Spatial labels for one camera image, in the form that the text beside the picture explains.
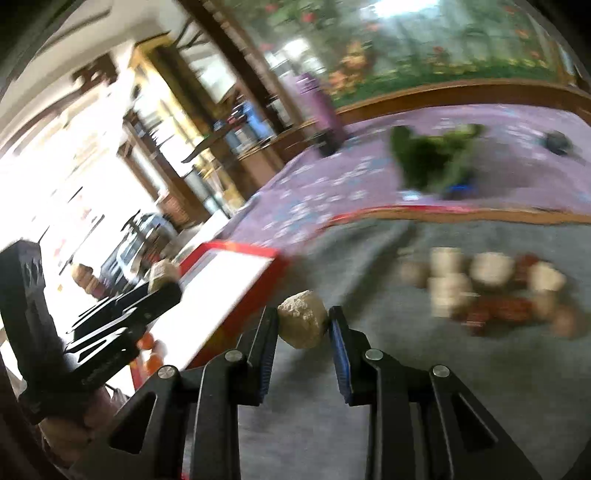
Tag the green leafy vegetable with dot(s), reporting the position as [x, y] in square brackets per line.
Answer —
[439, 165]

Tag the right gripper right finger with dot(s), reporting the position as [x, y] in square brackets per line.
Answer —
[424, 424]

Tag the round beige cane chunk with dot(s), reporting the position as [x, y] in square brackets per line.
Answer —
[303, 320]

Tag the beige sugarcane chunk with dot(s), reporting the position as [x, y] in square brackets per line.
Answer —
[544, 277]

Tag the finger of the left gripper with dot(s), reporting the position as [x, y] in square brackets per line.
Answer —
[144, 306]

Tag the flower mural glass panel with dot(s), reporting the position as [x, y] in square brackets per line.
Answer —
[363, 49]

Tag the purple floral tablecloth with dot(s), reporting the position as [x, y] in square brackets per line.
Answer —
[513, 169]

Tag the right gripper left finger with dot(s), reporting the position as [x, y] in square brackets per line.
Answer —
[184, 424]

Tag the purple thermos bottle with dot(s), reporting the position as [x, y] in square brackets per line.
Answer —
[321, 107]

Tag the red white shallow box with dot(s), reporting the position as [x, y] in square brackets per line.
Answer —
[224, 284]

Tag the small orange tangerine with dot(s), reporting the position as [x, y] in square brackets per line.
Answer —
[145, 345]

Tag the black car key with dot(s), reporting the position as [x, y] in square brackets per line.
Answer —
[557, 143]

